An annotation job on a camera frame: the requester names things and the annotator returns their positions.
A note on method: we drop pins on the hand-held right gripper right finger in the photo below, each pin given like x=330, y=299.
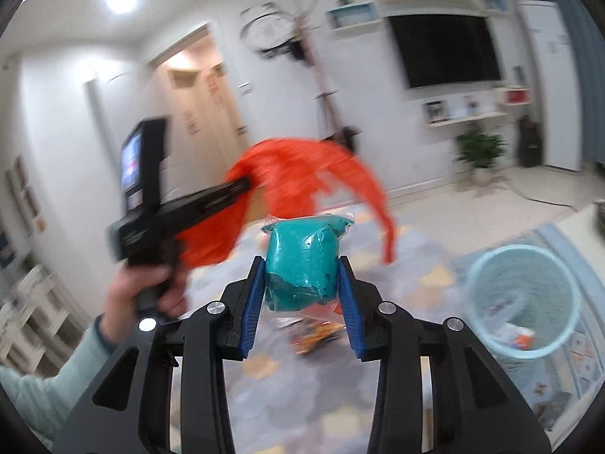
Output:
x=349, y=310

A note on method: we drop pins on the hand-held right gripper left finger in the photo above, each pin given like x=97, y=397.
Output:
x=253, y=310

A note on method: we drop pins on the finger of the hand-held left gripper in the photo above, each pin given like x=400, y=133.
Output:
x=220, y=195

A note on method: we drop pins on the teal packet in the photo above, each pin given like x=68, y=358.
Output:
x=302, y=265

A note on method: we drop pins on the orange plastic bag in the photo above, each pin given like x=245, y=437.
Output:
x=302, y=161

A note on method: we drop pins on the light blue plastic basket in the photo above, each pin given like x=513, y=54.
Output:
x=543, y=288

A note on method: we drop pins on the person's left forearm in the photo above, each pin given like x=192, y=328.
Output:
x=47, y=388

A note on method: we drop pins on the person's left hand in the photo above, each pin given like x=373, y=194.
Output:
x=122, y=300

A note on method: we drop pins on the panda print wrapper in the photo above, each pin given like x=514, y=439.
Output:
x=316, y=335

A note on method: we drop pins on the beige hallway door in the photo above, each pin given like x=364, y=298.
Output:
x=203, y=104

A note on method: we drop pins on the floral patterned tablecloth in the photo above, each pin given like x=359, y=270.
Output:
x=293, y=411

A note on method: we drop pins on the white storage shelf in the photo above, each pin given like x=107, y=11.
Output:
x=38, y=321

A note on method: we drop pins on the pink white coat rack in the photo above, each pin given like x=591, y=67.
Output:
x=326, y=90

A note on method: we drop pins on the black hat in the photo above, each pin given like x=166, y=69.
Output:
x=295, y=51

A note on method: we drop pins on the orange white paper canister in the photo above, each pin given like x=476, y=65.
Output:
x=517, y=338

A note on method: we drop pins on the green potted plant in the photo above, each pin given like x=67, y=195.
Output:
x=479, y=151

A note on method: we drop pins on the blue white box shelf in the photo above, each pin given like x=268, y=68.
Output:
x=354, y=16

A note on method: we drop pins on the red white drawer box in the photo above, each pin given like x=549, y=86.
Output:
x=515, y=95

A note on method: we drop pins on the white refrigerator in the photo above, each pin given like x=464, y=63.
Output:
x=550, y=85

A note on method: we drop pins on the blue grey curtains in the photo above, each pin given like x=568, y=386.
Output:
x=586, y=56

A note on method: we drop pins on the white light switch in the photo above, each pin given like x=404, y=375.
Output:
x=245, y=88

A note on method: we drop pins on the wall picture frames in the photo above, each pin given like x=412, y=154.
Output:
x=26, y=194

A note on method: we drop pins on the panda wall clock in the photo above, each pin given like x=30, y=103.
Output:
x=267, y=28

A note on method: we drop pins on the curved white wall shelf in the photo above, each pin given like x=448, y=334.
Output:
x=465, y=118

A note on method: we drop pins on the black wall television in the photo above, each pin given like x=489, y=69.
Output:
x=444, y=49

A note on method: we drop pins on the long white wall shelf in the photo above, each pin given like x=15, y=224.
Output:
x=439, y=2

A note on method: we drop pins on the blue cube wall shelf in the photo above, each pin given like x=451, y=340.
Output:
x=494, y=3

